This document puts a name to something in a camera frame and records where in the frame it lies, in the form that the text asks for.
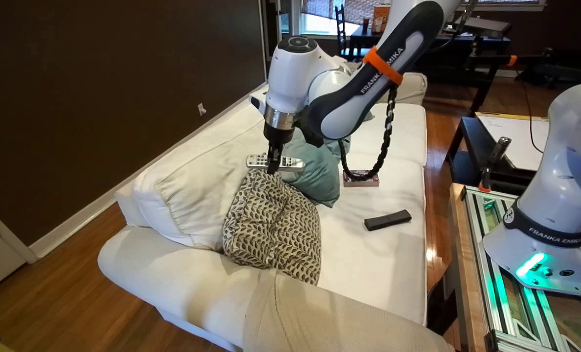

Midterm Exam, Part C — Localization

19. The teal velvet pillow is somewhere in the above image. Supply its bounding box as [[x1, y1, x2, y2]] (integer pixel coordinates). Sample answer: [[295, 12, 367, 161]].
[[281, 138, 340, 208]]

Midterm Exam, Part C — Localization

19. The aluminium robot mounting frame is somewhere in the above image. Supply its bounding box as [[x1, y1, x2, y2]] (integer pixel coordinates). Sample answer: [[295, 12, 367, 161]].
[[461, 186, 581, 352]]

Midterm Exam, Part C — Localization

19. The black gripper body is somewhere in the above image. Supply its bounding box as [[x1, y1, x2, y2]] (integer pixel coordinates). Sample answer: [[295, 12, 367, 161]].
[[264, 126, 293, 151]]

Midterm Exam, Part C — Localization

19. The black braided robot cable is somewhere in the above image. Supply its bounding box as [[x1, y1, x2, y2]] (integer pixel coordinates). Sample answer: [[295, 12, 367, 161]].
[[338, 85, 399, 183]]

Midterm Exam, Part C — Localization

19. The white couch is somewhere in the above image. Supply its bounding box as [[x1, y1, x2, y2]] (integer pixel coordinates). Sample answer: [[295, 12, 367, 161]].
[[98, 75, 452, 352]]

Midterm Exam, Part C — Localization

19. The small dark booklet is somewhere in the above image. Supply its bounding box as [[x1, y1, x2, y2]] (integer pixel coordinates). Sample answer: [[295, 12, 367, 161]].
[[342, 173, 379, 188]]

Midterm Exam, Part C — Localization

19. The black white patterned pillow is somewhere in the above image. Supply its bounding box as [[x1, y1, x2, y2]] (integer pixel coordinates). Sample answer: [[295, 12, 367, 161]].
[[221, 171, 321, 284]]

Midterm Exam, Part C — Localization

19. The black remote control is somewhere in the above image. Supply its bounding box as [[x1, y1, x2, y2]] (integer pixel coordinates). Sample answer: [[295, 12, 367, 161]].
[[364, 210, 412, 231]]

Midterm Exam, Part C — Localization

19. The silver remote control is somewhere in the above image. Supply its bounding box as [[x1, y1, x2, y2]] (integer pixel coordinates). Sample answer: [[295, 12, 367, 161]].
[[244, 153, 305, 173]]

